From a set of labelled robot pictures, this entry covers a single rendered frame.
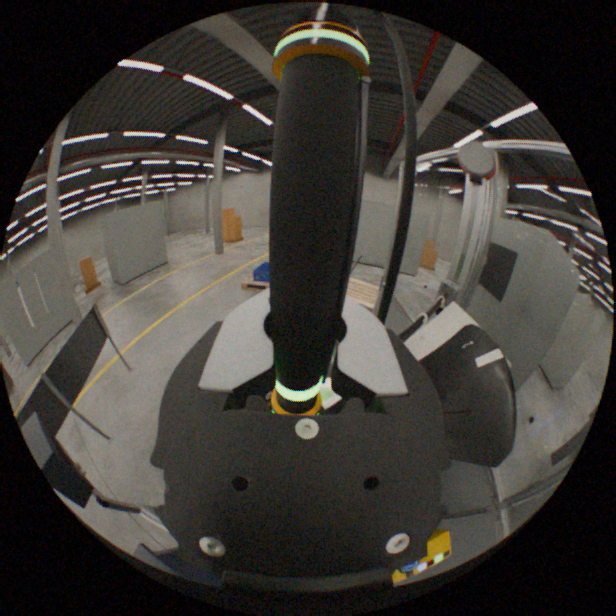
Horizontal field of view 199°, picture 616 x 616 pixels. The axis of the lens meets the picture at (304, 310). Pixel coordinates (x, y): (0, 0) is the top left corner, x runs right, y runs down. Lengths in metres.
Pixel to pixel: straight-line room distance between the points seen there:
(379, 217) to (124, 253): 7.66
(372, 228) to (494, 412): 5.58
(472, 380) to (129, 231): 6.50
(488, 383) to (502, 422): 0.05
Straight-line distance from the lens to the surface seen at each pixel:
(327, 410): 0.19
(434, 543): 0.61
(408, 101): 0.18
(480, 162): 0.81
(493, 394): 0.18
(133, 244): 6.44
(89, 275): 8.23
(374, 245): 5.71
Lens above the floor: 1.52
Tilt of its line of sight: 32 degrees down
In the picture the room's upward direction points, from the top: 4 degrees clockwise
